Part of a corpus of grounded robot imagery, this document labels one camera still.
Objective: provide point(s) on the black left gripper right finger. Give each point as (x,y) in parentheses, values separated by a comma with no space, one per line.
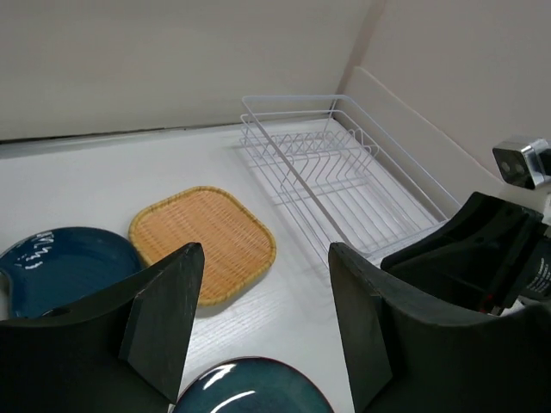
(407,351)

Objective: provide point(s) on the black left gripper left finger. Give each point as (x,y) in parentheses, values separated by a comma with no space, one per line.
(122,349)

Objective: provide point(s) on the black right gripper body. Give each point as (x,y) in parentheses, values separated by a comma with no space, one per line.
(490,253)

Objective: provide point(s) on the teal round floral plate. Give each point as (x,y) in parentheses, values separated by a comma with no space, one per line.
(252,384)

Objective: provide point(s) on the dark blue heart-shaped plate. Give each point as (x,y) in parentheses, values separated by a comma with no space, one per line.
(54,268)

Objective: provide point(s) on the woven bamboo square tray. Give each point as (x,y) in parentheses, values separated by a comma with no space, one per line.
(238,247)

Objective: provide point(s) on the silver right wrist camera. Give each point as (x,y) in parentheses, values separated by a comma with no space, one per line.
(523,161)

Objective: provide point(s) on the white wire dish rack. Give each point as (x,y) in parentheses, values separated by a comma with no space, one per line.
(336,175)

